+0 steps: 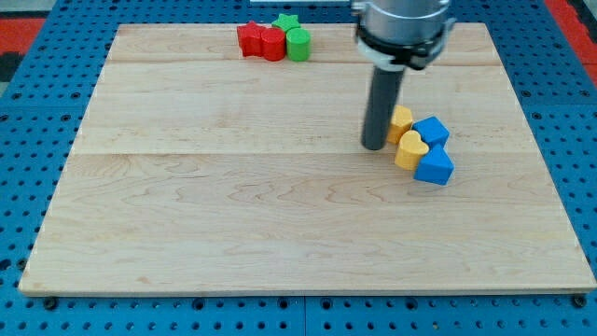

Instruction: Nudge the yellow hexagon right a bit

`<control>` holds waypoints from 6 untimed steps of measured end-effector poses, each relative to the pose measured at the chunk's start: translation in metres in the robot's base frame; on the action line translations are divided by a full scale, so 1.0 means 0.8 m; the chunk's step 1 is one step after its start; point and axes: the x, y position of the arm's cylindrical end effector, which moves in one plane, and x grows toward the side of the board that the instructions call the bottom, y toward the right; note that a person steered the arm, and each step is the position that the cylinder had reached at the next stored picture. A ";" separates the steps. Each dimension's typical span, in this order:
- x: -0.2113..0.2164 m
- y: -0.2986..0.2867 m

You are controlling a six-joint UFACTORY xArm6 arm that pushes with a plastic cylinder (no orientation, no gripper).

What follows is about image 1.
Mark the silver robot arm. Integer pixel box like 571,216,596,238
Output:
351,0,456,150

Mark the blue triangle block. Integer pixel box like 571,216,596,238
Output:
413,145,454,186

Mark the yellow heart block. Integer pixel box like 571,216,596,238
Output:
395,130,429,171

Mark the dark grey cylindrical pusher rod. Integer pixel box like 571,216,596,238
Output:
361,67,405,150

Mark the blue cube block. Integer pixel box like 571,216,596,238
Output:
412,117,450,147

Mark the red star block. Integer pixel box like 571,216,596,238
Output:
236,21,267,57

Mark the green star block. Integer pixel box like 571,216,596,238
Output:
271,13,301,33

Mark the green cylinder block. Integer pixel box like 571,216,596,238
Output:
285,28,311,62

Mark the yellow hexagon block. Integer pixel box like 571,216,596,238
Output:
386,105,413,144

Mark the light wooden board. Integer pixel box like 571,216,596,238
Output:
19,23,596,297

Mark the red cylinder block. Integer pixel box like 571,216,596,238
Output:
260,27,286,62

